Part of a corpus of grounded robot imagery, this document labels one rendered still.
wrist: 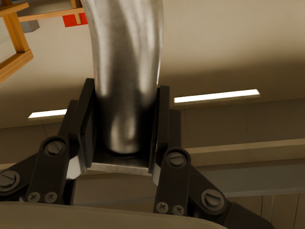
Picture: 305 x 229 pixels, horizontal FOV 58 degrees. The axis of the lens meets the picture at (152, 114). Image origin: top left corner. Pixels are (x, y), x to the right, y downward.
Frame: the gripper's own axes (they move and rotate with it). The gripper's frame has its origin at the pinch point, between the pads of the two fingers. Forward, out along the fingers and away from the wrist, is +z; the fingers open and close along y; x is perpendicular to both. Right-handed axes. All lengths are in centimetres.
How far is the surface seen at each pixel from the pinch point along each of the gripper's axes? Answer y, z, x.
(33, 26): -239, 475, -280
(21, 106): -311, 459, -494
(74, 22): -154, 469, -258
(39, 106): -267, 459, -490
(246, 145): 175, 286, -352
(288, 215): 206, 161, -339
